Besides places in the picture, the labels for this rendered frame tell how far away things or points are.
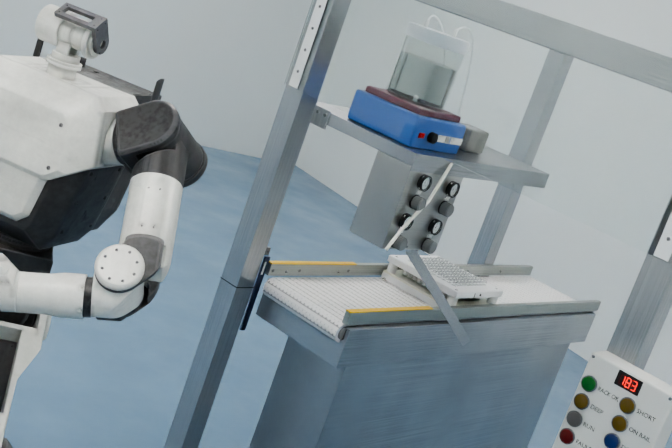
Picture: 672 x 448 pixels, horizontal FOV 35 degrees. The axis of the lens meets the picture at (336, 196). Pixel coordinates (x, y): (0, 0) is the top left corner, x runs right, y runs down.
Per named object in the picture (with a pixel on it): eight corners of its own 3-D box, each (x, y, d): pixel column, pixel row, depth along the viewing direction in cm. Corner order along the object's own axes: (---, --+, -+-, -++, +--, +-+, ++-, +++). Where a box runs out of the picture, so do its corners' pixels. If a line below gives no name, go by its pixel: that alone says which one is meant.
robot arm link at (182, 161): (149, 207, 191) (160, 142, 197) (196, 204, 188) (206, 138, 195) (121, 174, 181) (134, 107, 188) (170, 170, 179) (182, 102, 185)
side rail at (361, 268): (268, 275, 265) (272, 264, 264) (263, 273, 266) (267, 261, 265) (530, 275, 367) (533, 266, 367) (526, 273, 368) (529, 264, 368)
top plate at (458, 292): (455, 299, 285) (457, 292, 284) (386, 260, 299) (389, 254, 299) (501, 297, 304) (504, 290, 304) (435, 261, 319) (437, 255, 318)
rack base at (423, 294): (448, 316, 286) (451, 308, 285) (380, 277, 300) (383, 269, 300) (495, 313, 305) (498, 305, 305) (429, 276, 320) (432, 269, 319)
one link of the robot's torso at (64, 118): (7, 192, 221) (55, 26, 214) (146, 256, 213) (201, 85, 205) (-93, 206, 193) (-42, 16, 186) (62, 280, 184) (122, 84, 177)
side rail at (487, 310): (346, 325, 249) (350, 313, 248) (341, 322, 250) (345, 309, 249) (597, 310, 351) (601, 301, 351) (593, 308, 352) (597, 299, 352)
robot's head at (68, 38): (48, 52, 195) (62, 5, 193) (95, 71, 193) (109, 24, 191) (27, 51, 189) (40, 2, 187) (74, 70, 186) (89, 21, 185)
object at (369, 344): (336, 368, 253) (350, 330, 251) (255, 314, 270) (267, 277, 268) (584, 341, 354) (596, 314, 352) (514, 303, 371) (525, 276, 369)
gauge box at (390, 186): (382, 249, 241) (412, 166, 237) (348, 230, 248) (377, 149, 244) (436, 251, 258) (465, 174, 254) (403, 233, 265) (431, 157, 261)
